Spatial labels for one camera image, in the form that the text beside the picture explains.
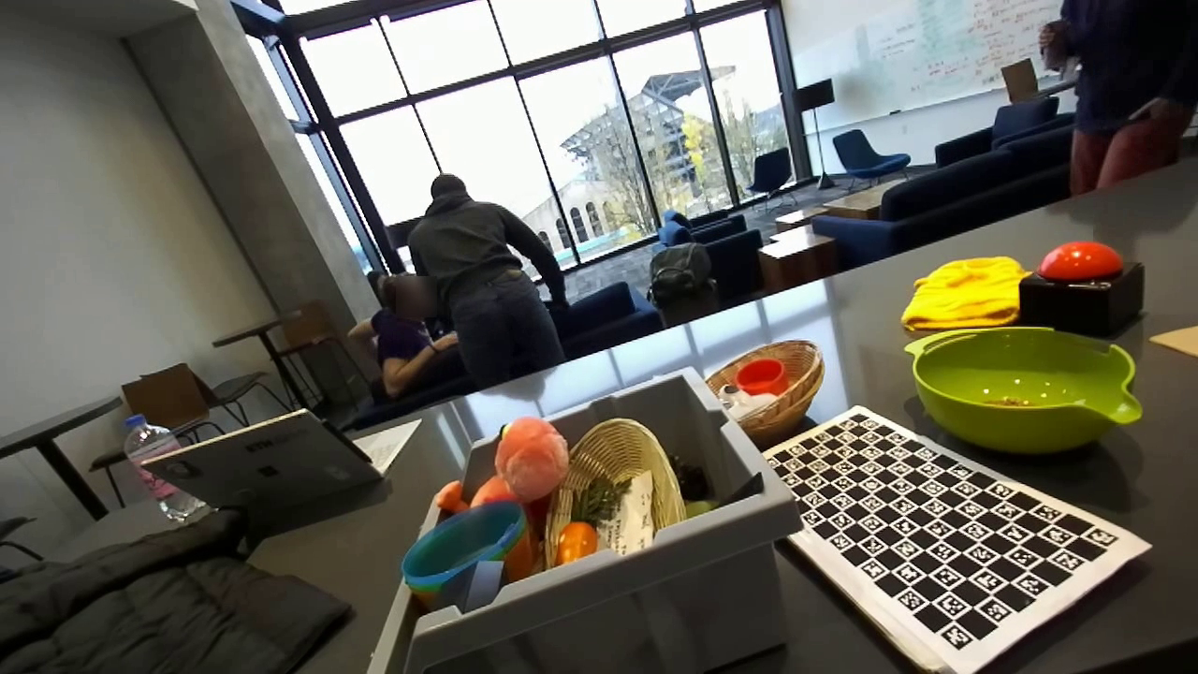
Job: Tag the brown paper towel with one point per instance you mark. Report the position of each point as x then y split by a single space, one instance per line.
1182 343

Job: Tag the dark blue lounge seat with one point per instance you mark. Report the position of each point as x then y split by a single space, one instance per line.
611 314

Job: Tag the dark backpack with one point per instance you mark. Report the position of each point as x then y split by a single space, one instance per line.
683 274

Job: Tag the cream woven basket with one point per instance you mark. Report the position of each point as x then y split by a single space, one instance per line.
629 450

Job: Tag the person in grey jacket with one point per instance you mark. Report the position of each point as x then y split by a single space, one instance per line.
479 285

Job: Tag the peach plush toy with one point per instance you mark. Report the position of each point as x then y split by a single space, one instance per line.
532 456

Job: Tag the small red cup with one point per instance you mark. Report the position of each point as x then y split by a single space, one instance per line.
760 378

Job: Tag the white toy food piece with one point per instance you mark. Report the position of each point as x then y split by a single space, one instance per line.
629 519

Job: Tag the person in purple shirt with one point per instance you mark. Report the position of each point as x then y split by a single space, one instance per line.
406 343

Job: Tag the orange toy fruit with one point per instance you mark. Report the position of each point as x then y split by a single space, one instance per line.
578 546
449 497

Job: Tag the wooden coffee table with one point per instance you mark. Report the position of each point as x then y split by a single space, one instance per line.
792 257

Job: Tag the blue green toy bowl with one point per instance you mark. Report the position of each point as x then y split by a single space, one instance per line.
463 547

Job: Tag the grey plastic bin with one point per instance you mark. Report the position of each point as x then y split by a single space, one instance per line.
650 600

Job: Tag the blue armchair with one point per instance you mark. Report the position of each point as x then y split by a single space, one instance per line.
862 152

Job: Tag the silver laptop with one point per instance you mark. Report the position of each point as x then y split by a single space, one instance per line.
265 462

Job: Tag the yellow cloth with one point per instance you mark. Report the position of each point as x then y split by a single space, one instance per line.
966 294

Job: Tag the long dark blue sofa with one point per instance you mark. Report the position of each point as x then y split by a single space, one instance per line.
947 188

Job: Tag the black white calibration checkerboard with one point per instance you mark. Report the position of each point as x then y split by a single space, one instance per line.
947 539

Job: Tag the green colander bowl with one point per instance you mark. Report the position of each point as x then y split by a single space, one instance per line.
1013 415

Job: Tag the cardboard box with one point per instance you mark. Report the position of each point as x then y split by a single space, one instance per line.
168 400

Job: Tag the clear water bottle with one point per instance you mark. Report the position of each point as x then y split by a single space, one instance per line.
150 450

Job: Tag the black box red button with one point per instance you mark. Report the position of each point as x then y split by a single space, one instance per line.
1079 300

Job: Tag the black padded jacket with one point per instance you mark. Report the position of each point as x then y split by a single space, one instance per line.
150 611

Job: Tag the dark side table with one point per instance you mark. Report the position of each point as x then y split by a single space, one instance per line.
49 425

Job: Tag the person in dark top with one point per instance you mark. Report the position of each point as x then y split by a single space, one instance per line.
1123 62

